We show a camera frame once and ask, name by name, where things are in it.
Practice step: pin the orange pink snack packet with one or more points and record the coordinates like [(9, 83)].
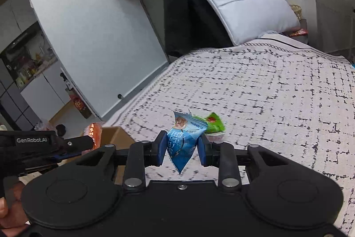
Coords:
[(95, 133)]

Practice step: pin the grey pillow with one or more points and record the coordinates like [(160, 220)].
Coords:
[(249, 9)]

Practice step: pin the white bedside cabinet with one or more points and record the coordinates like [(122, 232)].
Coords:
[(332, 17)]

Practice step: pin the red packet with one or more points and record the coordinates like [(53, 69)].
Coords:
[(298, 32)]

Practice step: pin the brown cardboard box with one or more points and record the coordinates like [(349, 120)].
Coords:
[(116, 135)]

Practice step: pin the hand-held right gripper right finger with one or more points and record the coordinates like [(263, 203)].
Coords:
[(202, 152)]

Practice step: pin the person's left hand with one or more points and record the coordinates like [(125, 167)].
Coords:
[(19, 209)]

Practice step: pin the light green snack packet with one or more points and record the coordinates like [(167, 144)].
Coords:
[(213, 123)]

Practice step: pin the black clothing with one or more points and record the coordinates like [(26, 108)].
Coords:
[(188, 17)]

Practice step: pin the red printed bag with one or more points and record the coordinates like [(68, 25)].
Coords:
[(79, 105)]

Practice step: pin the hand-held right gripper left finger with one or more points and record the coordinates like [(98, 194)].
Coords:
[(160, 151)]

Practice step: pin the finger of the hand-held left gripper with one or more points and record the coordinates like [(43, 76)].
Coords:
[(68, 156), (77, 142)]

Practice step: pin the range hood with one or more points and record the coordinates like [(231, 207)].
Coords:
[(19, 42)]

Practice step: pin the blue snack packet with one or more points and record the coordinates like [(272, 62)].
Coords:
[(180, 148)]

